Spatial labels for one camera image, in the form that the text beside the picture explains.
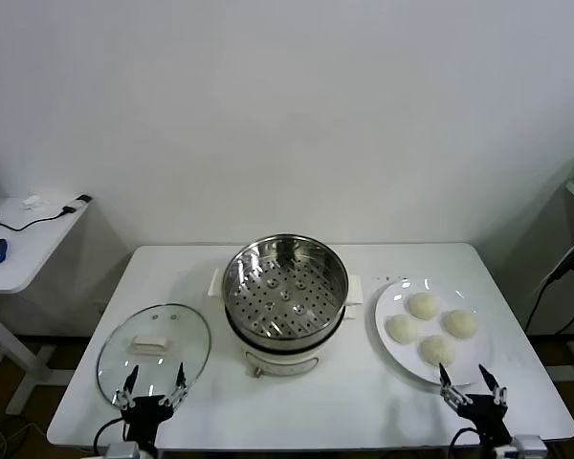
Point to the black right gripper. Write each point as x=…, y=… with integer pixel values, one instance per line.
x=480, y=413

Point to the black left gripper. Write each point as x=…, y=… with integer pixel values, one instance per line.
x=146, y=413

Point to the white steamed baozi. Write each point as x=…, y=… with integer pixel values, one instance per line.
x=460, y=323
x=403, y=329
x=437, y=350
x=423, y=306

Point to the glass pot lid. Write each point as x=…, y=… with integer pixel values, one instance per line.
x=172, y=330

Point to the stainless steel steamer basket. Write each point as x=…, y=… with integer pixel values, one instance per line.
x=287, y=306

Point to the white round plate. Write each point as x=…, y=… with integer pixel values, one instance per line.
x=473, y=358

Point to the cream electric cooking pot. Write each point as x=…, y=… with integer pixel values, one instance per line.
x=280, y=361

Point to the white side table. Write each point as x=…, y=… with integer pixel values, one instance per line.
x=28, y=258

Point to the small black adapter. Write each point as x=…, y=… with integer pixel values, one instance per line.
x=82, y=197

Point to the small white crumpled object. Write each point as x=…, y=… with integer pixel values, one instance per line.
x=32, y=202

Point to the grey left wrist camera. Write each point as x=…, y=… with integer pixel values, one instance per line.
x=122, y=450

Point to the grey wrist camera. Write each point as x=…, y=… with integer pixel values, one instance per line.
x=526, y=447
x=122, y=450

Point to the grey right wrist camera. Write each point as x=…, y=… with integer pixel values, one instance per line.
x=526, y=447

